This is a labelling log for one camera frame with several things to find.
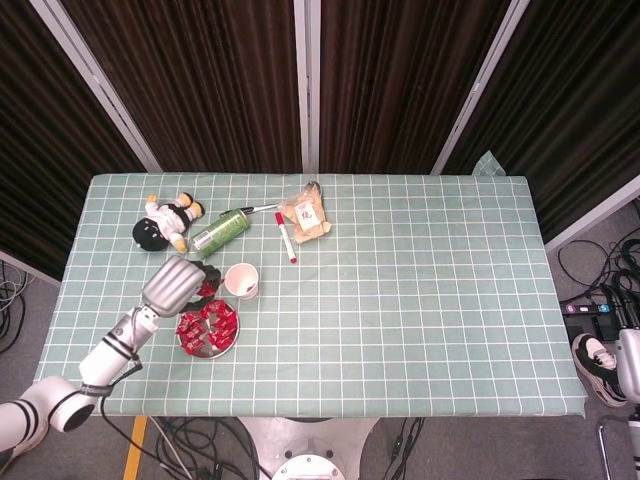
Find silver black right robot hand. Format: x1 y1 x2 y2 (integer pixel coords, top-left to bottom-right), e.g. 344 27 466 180
601 283 640 406

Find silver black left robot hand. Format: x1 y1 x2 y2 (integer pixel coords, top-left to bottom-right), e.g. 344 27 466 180
141 254 225 320

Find white paper cup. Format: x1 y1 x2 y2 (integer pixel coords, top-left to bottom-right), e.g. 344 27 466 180
222 262 260 301

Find silver metal plate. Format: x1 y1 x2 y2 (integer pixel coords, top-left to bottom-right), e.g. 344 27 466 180
175 297 241 360

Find black white sneaker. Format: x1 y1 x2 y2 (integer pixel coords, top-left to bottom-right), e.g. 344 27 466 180
571 333 629 409

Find black white plush doll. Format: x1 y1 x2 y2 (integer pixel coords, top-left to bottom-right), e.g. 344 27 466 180
131 192 206 256

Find green bottle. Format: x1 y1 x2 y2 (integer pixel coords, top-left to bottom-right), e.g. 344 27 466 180
187 208 251 260

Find black power strip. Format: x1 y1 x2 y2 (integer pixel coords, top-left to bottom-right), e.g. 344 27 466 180
559 298 617 317

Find black silver pen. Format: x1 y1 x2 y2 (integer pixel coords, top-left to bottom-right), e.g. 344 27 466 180
219 202 284 217

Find red white marker pen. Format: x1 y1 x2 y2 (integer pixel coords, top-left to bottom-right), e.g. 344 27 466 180
274 211 299 265

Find clear bag of beige snacks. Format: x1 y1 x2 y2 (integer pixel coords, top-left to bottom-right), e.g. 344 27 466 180
279 180 334 245

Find yellow floor tape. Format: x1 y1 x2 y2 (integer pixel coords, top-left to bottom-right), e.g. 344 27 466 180
122 416 150 480

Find dark brown pleated partition panel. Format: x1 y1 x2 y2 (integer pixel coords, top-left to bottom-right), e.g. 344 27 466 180
0 0 151 281
319 0 514 175
59 0 304 174
442 0 640 241

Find green white checked tablecloth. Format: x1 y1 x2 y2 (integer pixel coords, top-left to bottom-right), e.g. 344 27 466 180
32 149 587 419

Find black coiled cable bundle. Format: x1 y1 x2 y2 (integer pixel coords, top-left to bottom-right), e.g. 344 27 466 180
612 227 640 301

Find white partition base rail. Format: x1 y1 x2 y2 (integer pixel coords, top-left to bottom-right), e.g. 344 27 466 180
544 172 640 254
0 248 64 287

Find grey floor cables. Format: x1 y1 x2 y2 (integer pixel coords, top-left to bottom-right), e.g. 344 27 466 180
0 259 32 354

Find black cable tangle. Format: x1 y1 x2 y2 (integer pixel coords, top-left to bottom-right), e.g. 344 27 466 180
152 417 266 480

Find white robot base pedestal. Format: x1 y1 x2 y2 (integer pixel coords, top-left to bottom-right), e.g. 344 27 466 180
238 416 377 480

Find white partition frame post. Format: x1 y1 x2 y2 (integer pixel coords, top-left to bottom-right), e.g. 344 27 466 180
430 0 531 175
293 0 321 174
28 0 164 174

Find black cable with inline switch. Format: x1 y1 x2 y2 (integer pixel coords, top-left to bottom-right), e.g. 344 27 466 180
382 417 426 480

